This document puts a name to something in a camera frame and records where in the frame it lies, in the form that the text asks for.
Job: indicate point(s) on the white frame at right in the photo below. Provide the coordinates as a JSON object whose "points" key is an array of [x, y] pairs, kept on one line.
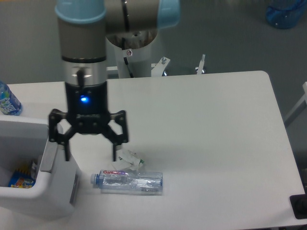
{"points": [[297, 109]]}

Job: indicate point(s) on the colourful snack wrapper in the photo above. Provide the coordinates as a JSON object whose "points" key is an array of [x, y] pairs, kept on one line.
{"points": [[24, 176]]}

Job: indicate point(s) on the white push-lid trash can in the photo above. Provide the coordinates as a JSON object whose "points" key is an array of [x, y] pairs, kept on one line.
{"points": [[24, 142]]}

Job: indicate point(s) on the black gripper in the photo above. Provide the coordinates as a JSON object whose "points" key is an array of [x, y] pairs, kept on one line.
{"points": [[87, 114]]}

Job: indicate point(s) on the blue labelled water bottle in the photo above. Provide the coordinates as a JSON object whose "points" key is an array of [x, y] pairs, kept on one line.
{"points": [[9, 104]]}

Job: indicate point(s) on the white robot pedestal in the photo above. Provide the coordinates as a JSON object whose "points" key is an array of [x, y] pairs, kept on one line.
{"points": [[133, 53]]}

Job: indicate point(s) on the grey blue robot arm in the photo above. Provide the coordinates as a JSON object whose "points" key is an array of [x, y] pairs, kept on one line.
{"points": [[83, 27]]}

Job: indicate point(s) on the black device at table edge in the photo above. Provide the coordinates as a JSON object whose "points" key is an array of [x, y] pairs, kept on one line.
{"points": [[299, 206]]}

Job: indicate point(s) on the crushed clear plastic bottle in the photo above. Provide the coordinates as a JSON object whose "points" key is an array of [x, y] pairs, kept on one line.
{"points": [[128, 182]]}

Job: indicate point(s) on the crumpled white paper carton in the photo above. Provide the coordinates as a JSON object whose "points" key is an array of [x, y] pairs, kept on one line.
{"points": [[127, 160]]}

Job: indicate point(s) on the large blue water jug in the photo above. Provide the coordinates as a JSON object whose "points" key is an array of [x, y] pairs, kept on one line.
{"points": [[285, 14]]}

